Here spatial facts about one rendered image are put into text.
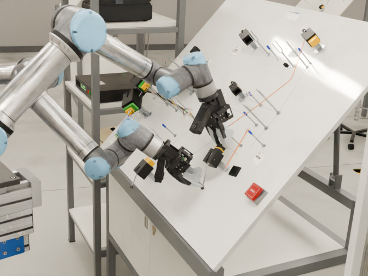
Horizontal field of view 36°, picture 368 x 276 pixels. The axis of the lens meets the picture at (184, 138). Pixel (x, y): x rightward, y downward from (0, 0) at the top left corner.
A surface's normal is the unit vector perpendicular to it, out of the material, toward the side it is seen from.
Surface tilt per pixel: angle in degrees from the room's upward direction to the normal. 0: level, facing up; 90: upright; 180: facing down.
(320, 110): 47
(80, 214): 0
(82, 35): 85
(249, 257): 0
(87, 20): 85
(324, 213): 0
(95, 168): 90
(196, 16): 90
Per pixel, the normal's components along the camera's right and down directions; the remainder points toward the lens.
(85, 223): 0.04, -0.94
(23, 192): 0.60, 0.29
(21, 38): 0.29, 0.34
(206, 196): -0.63, -0.56
